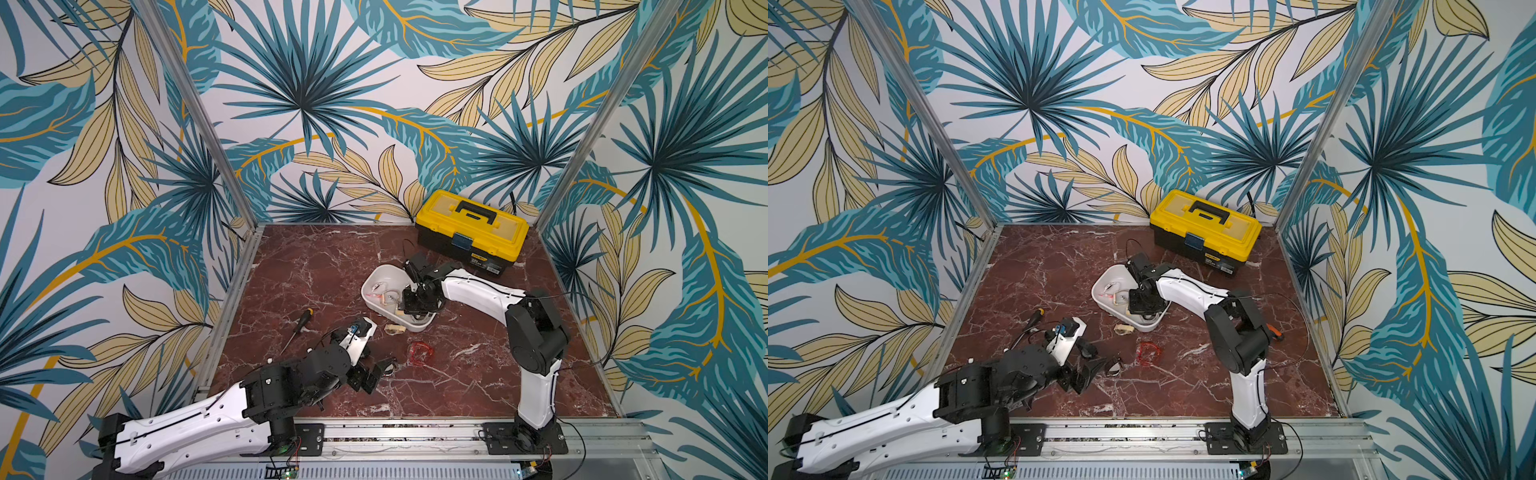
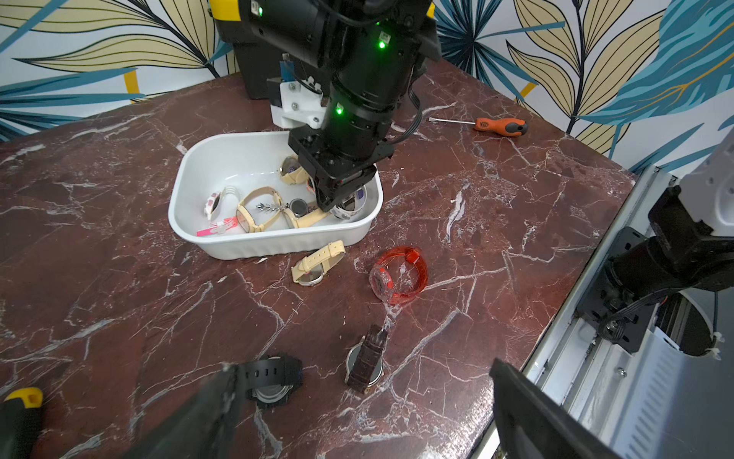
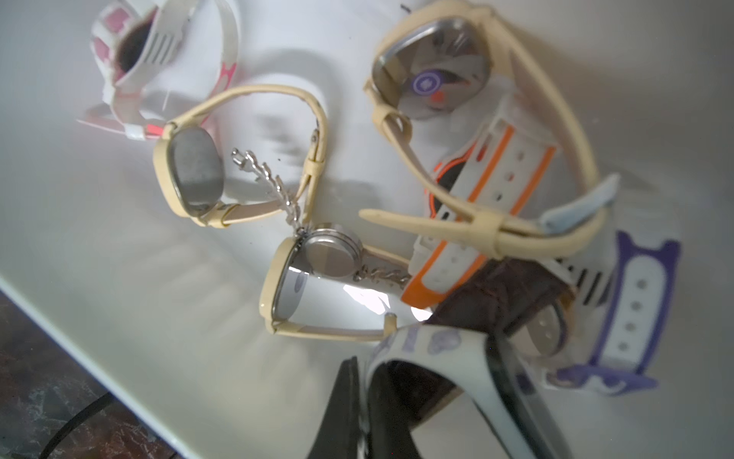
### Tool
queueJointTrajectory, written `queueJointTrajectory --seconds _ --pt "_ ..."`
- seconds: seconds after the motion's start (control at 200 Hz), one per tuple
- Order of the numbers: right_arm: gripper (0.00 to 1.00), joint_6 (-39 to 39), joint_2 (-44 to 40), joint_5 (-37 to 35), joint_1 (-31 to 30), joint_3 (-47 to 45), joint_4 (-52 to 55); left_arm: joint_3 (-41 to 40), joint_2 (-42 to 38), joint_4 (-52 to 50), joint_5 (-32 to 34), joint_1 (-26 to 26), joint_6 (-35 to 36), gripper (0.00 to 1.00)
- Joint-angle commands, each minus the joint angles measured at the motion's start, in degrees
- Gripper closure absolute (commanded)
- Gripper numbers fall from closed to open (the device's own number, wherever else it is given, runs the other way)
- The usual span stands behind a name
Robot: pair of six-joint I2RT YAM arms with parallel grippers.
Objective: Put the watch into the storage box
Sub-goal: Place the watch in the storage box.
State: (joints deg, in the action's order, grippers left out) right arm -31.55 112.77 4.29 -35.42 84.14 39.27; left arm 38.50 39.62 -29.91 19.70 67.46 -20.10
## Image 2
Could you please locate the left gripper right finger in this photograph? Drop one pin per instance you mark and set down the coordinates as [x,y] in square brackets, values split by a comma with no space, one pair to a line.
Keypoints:
[531,425]

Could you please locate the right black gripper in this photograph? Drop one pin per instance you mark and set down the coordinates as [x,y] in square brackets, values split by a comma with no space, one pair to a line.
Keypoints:
[339,159]

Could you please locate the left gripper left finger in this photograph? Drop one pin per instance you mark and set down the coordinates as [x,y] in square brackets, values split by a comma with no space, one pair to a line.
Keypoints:
[203,426]

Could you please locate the white fitness band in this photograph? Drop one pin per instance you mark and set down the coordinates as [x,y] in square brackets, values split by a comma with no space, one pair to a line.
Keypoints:
[352,206]

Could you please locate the silver pendant with chain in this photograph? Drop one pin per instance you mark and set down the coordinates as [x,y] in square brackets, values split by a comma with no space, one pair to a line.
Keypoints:
[269,207]

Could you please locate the black strap watch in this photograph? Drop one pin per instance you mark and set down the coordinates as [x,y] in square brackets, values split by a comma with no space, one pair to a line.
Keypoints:
[270,381]

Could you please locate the red translucent watch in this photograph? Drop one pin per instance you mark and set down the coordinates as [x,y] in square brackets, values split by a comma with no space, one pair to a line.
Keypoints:
[399,275]

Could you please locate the pink white watch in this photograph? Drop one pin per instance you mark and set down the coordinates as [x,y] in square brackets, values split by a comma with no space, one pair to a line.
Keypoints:
[213,209]

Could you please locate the brown leather gold watch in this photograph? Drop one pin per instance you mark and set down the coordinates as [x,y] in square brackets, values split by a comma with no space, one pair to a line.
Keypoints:
[364,362]

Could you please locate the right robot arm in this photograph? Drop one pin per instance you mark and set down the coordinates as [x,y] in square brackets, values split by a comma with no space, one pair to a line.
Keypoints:
[391,107]

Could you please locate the white plastic storage tray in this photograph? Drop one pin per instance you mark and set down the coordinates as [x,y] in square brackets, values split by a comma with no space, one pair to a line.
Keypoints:
[249,161]

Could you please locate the beige watch near tray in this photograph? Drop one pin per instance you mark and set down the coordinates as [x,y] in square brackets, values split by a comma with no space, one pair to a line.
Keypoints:
[311,270]

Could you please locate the yellow black plastic toolbox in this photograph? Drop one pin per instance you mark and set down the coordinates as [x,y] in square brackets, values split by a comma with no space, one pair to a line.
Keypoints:
[246,51]

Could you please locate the black yellow screwdriver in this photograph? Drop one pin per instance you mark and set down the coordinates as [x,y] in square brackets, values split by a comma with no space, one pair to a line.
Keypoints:
[21,420]

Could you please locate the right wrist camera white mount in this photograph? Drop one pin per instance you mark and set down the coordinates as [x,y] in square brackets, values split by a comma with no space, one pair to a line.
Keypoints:
[296,98]

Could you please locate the aluminium front rail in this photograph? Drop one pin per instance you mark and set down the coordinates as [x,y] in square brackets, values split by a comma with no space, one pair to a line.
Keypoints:
[673,398]

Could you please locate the orange handled screwdriver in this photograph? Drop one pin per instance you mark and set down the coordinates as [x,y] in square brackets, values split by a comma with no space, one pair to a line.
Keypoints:
[509,127]

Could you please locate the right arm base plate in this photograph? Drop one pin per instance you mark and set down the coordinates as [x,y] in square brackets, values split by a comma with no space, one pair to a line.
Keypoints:
[639,272]

